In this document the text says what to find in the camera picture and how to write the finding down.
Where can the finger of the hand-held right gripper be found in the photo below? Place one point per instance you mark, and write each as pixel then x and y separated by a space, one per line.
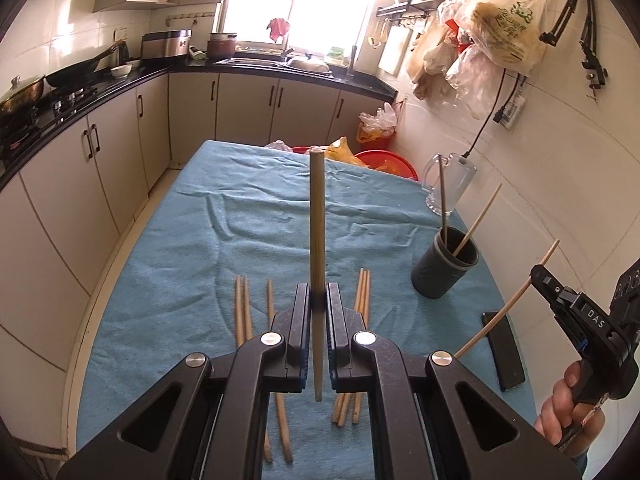
pixel 550 285

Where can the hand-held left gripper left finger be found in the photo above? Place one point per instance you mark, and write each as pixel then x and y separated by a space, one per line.
pixel 304 340

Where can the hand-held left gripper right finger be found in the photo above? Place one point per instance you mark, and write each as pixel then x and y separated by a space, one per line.
pixel 332 340

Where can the wooden chopstick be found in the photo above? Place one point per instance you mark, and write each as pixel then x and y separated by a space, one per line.
pixel 248 310
pixel 368 290
pixel 363 290
pixel 477 222
pixel 443 200
pixel 239 310
pixel 505 307
pixel 316 220
pixel 358 290

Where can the dark grey chopstick holder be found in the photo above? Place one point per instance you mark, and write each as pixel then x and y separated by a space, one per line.
pixel 440 275

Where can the person's right hand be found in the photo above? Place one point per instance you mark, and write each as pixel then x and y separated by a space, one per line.
pixel 557 410

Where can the black smartphone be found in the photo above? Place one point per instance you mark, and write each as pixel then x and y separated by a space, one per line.
pixel 505 350

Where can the clear glass mug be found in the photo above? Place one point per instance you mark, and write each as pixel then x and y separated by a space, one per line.
pixel 450 185

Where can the blue towel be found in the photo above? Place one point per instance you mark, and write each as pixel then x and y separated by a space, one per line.
pixel 200 240

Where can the yellow plastic bag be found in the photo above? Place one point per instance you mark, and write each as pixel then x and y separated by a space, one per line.
pixel 345 152

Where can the small red plastic basin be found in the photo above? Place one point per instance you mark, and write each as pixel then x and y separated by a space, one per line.
pixel 300 150

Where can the trash bin with plastic bags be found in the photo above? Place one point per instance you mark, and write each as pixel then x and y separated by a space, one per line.
pixel 377 127

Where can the bundle of wooden chopsticks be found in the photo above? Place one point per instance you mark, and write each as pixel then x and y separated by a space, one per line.
pixel 240 105

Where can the bunch of clear plastic bags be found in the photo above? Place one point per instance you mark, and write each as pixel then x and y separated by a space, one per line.
pixel 440 60

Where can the black kitchen countertop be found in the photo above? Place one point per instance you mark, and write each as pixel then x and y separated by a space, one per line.
pixel 350 85

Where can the plastic bag with green print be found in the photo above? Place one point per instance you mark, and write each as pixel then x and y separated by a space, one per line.
pixel 505 25

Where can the steel sink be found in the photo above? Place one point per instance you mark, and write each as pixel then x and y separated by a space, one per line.
pixel 275 63

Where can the metal faucet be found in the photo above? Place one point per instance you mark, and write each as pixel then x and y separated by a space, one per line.
pixel 352 62

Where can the white cutting board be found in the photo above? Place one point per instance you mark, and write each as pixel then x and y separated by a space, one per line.
pixel 395 52

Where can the brown clay pot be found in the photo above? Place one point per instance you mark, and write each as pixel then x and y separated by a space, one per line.
pixel 222 47

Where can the red cloth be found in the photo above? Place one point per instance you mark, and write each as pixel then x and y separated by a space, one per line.
pixel 278 30

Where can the white bowl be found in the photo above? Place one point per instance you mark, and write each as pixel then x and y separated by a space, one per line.
pixel 120 72

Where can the silver rice cooker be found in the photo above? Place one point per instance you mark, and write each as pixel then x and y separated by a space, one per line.
pixel 165 45

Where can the kitchen window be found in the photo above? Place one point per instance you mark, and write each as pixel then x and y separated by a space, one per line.
pixel 305 5

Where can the electric kettle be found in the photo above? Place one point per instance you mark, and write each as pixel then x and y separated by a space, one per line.
pixel 121 52

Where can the gas stove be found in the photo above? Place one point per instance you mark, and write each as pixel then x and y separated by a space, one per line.
pixel 45 110

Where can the black wok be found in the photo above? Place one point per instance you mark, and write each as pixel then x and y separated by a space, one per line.
pixel 75 72

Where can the steel pot with lid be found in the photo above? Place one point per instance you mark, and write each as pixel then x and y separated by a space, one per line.
pixel 20 95

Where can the white wall power socket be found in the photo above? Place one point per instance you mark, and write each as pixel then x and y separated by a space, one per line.
pixel 514 110

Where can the metal wall shelf rack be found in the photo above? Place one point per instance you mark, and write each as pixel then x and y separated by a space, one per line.
pixel 410 7

